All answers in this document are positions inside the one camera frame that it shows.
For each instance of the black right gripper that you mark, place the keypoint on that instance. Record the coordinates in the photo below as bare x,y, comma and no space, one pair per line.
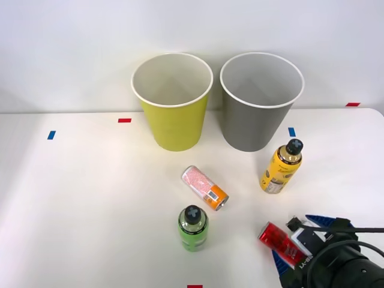
303,267

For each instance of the red drink can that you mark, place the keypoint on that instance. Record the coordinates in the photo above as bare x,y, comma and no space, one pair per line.
274,237

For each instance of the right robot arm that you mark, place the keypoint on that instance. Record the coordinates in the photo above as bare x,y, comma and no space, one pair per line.
354,270

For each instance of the yellow label plastic bottle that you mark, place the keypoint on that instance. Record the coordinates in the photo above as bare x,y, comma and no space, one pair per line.
279,174

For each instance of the green label plastic bottle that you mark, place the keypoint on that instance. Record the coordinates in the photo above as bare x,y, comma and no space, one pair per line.
192,237

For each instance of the white and orange can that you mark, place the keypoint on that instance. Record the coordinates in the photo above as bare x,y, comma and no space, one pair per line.
200,184

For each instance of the grey plastic bin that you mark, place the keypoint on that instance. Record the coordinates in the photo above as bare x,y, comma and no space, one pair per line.
252,126

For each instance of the yellow-green plastic bin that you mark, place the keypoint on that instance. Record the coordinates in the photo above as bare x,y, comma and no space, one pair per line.
177,126

